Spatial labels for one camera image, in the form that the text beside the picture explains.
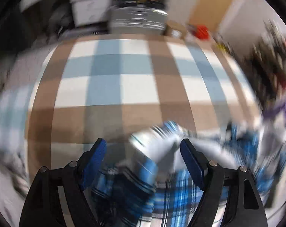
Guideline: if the blue white plaid blanket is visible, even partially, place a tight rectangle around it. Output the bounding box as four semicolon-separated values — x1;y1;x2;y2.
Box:
91;121;286;226

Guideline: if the brown blue checkered bed sheet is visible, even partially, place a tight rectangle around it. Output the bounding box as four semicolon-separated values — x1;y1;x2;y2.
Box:
0;34;264;171

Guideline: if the red object on bed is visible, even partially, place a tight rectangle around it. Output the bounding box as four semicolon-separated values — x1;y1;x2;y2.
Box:
195;25;209;40

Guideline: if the wooden door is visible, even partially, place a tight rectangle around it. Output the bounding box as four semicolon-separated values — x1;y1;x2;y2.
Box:
189;0;232;32

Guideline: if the white drawer desk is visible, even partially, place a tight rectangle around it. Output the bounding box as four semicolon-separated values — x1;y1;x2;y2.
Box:
70;0;112;27

